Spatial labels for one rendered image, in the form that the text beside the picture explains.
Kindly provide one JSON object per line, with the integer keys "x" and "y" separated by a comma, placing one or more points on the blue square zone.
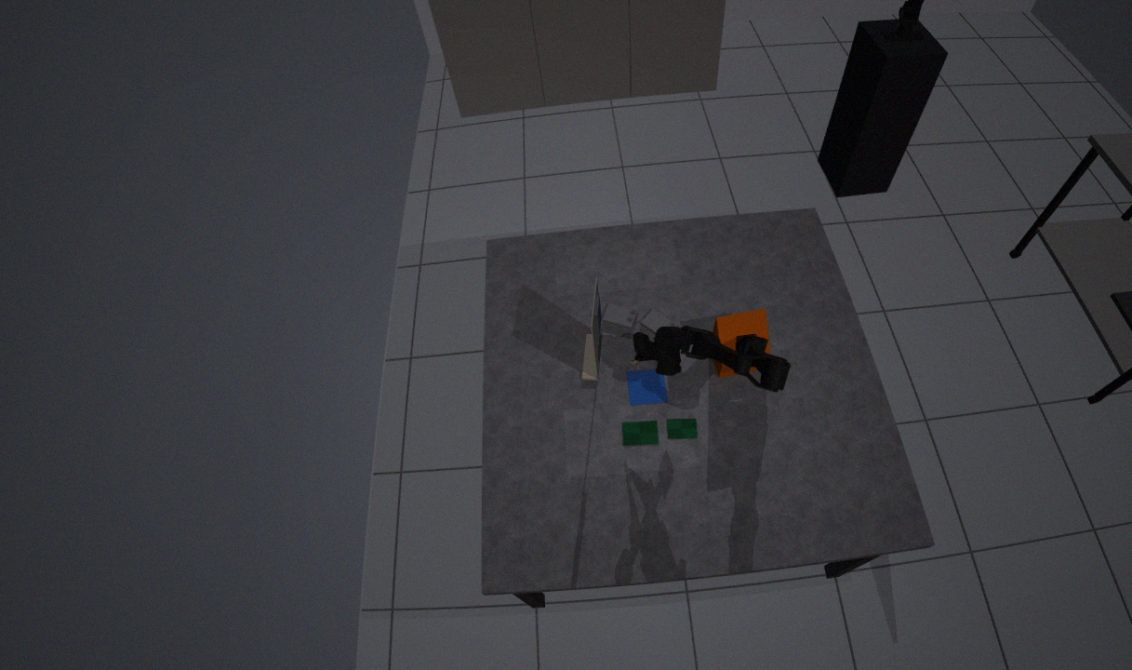
{"x": 646, "y": 386}

